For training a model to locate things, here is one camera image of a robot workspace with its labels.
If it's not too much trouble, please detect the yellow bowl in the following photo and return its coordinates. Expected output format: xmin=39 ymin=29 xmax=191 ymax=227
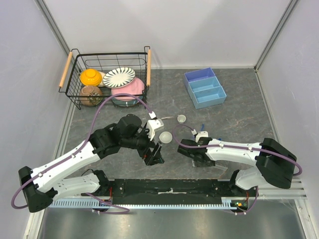
xmin=80 ymin=69 xmax=102 ymax=86

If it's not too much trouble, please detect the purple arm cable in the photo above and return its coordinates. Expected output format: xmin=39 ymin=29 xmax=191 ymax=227
xmin=171 ymin=124 xmax=304 ymax=176
xmin=10 ymin=93 xmax=154 ymax=209

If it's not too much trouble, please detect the black wire basket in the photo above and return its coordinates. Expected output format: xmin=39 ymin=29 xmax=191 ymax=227
xmin=59 ymin=46 xmax=152 ymax=109

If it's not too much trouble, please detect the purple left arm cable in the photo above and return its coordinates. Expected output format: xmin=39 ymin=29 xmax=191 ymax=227
xmin=10 ymin=93 xmax=154 ymax=209

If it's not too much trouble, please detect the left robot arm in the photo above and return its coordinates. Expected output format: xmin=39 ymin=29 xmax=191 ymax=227
xmin=18 ymin=114 xmax=164 ymax=213

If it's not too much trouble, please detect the clear plastic funnel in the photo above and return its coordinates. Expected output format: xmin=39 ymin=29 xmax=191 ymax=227
xmin=167 ymin=99 xmax=178 ymax=116

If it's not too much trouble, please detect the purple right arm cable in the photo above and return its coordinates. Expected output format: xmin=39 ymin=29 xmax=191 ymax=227
xmin=171 ymin=124 xmax=304 ymax=176

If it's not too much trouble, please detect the clear acrylic tube rack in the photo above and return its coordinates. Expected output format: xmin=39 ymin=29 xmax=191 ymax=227
xmin=214 ymin=164 xmax=228 ymax=172

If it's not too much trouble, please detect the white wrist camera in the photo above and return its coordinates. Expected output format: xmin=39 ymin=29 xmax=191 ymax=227
xmin=191 ymin=129 xmax=208 ymax=142
xmin=146 ymin=112 xmax=164 ymax=140

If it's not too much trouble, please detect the white dome lid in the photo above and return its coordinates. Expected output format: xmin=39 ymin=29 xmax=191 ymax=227
xmin=159 ymin=131 xmax=172 ymax=144

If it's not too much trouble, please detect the small white cup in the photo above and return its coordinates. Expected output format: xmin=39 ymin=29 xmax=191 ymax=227
xmin=177 ymin=115 xmax=186 ymax=124

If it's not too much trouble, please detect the light blue cable duct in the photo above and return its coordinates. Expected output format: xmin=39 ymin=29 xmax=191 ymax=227
xmin=49 ymin=197 xmax=248 ymax=210

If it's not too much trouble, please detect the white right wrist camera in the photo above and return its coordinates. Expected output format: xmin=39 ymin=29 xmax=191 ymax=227
xmin=191 ymin=129 xmax=208 ymax=142

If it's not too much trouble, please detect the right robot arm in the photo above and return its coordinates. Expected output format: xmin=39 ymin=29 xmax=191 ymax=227
xmin=177 ymin=137 xmax=302 ymax=196

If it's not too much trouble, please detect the pink plate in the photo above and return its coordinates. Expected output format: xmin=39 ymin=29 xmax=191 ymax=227
xmin=111 ymin=77 xmax=145 ymax=95

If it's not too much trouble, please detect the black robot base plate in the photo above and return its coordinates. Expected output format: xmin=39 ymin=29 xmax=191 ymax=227
xmin=81 ymin=178 xmax=259 ymax=205

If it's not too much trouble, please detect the brown ceramic bowl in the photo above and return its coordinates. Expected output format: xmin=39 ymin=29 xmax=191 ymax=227
xmin=79 ymin=86 xmax=103 ymax=106

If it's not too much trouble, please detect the cream bowl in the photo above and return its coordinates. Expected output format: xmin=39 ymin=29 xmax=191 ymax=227
xmin=98 ymin=71 xmax=106 ymax=87

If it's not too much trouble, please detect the striped white plate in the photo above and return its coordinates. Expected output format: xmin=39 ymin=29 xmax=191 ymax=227
xmin=103 ymin=67 xmax=136 ymax=89

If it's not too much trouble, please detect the light blue front bin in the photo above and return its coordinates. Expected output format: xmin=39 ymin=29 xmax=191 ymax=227
xmin=194 ymin=86 xmax=226 ymax=109

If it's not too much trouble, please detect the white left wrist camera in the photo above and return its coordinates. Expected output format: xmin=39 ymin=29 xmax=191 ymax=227
xmin=146 ymin=112 xmax=164 ymax=140

